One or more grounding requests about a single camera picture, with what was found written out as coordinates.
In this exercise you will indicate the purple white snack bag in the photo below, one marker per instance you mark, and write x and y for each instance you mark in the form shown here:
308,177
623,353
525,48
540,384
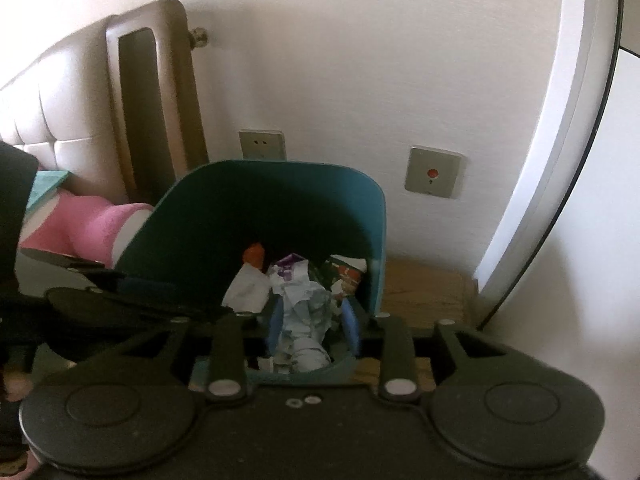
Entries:
290,269

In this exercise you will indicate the pink plush toy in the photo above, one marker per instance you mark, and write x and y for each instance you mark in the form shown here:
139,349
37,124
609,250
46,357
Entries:
83,226

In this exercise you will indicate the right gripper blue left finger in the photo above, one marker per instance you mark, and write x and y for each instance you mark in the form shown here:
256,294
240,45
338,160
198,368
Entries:
274,325

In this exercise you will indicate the teal book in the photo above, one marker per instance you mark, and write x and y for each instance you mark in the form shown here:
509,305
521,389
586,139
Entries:
45,185

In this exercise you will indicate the teal plastic trash bin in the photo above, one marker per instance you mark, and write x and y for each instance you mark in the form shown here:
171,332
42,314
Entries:
191,247

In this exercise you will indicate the beige wall power socket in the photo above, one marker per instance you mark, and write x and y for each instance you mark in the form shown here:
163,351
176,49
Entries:
262,144

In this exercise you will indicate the beige padded headboard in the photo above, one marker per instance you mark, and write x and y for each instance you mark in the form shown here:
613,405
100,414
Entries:
60,110

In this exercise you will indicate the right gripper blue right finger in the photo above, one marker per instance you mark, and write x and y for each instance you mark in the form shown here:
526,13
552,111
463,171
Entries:
351,325

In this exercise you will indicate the dark wooden nightstand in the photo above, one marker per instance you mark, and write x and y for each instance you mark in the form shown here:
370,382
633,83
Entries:
421,295

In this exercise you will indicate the white door frame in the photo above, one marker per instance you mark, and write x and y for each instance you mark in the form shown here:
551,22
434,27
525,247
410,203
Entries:
578,87

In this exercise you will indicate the white paper sheet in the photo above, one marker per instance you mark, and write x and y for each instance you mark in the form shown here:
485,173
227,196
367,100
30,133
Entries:
248,292

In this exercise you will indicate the wall switch with red dot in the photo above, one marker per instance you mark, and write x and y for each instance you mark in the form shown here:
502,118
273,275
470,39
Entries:
432,171

